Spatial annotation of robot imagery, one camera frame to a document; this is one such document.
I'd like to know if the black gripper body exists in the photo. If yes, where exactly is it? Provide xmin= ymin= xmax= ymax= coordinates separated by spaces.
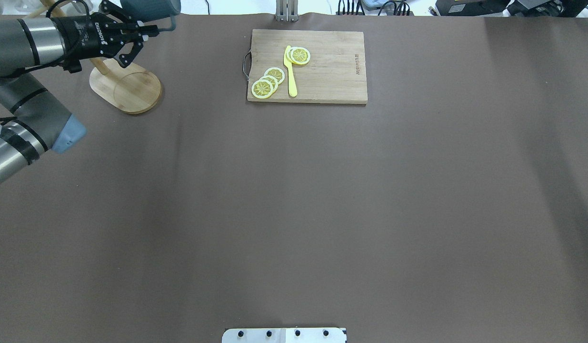
xmin=51 ymin=14 xmax=114 ymax=61

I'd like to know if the blue mug yellow inside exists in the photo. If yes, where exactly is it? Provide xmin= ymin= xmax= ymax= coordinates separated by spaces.
xmin=120 ymin=0 xmax=181 ymax=32

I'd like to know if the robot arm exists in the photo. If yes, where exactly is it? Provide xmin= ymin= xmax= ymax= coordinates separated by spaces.
xmin=0 ymin=0 xmax=181 ymax=184

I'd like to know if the wooden cup storage rack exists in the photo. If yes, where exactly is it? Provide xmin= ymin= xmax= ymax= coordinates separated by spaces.
xmin=15 ymin=0 xmax=162 ymax=115

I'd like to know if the lower lemon slice of row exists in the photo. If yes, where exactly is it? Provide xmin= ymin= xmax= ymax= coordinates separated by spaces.
xmin=250 ymin=78 xmax=275 ymax=99

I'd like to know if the lemon slice of row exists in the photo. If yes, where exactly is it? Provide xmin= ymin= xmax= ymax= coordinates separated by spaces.
xmin=264 ymin=67 xmax=286 ymax=84
xmin=250 ymin=78 xmax=275 ymax=99
xmin=260 ymin=75 xmax=279 ymax=91

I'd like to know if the middle lemon slice of row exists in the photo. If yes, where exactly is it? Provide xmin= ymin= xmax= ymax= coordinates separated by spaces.
xmin=260 ymin=75 xmax=279 ymax=91

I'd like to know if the upper lemon slice of row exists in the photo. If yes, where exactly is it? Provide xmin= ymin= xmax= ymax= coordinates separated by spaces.
xmin=264 ymin=67 xmax=286 ymax=84

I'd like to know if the lemon slice under knife tip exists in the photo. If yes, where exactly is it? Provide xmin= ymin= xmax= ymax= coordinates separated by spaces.
xmin=285 ymin=46 xmax=311 ymax=65

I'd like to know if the yellow plastic knife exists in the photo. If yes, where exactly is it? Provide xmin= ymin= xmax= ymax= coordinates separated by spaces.
xmin=283 ymin=45 xmax=298 ymax=98

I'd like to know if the wooden cutting board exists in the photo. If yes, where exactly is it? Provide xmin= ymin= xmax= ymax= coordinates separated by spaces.
xmin=247 ymin=29 xmax=369 ymax=105

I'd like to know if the brown table mat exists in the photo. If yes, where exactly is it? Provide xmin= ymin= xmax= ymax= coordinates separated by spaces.
xmin=0 ymin=14 xmax=588 ymax=343

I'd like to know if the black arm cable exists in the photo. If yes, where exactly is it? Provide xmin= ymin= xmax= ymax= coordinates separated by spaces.
xmin=0 ymin=0 xmax=92 ymax=124

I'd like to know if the aluminium frame post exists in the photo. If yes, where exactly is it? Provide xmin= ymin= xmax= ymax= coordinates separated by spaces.
xmin=275 ymin=0 xmax=299 ymax=22

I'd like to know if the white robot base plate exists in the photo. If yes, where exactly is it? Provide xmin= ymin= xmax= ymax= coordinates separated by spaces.
xmin=221 ymin=327 xmax=348 ymax=343

